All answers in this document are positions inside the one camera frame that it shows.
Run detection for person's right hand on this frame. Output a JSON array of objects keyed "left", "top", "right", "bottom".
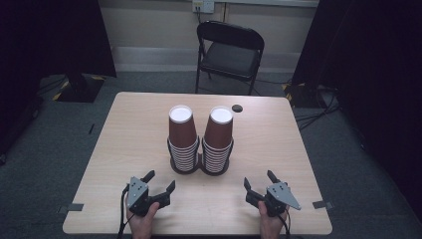
[{"left": 257, "top": 200, "right": 291, "bottom": 239}]

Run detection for black stand base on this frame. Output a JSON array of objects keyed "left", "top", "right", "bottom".
[
  {"left": 52, "top": 73, "right": 106, "bottom": 104},
  {"left": 282, "top": 82, "right": 320, "bottom": 110}
]

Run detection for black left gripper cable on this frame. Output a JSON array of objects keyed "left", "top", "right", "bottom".
[{"left": 116, "top": 183, "right": 135, "bottom": 239}]

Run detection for brown white-lined paper cup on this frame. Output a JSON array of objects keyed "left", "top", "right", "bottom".
[{"left": 203, "top": 106, "right": 235, "bottom": 150}]

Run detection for person's left hand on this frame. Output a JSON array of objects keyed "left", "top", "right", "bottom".
[{"left": 125, "top": 201, "right": 161, "bottom": 239}]

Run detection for white wall socket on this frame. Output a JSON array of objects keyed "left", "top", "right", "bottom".
[{"left": 192, "top": 0, "right": 216, "bottom": 15}]

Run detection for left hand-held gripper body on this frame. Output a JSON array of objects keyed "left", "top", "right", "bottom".
[{"left": 124, "top": 176, "right": 163, "bottom": 218}]

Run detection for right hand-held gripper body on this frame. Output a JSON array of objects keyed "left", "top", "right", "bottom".
[{"left": 263, "top": 181, "right": 303, "bottom": 218}]

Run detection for dark curtain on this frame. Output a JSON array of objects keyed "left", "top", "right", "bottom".
[
  {"left": 0, "top": 0, "right": 117, "bottom": 157},
  {"left": 291, "top": 0, "right": 422, "bottom": 213}
]

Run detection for grey tape strip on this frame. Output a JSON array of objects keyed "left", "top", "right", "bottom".
[
  {"left": 312, "top": 200, "right": 333, "bottom": 210},
  {"left": 57, "top": 202, "right": 85, "bottom": 214}
]

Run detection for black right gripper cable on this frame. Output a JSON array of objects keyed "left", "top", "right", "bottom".
[{"left": 278, "top": 206, "right": 294, "bottom": 239}]

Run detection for black folding chair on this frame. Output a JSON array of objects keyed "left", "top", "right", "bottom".
[{"left": 194, "top": 20, "right": 266, "bottom": 97}]

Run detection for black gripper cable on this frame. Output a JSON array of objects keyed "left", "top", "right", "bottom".
[
  {"left": 278, "top": 206, "right": 294, "bottom": 239},
  {"left": 116, "top": 183, "right": 135, "bottom": 239}
]

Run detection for black floor cables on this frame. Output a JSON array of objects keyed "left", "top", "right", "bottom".
[{"left": 294, "top": 85, "right": 342, "bottom": 131}]

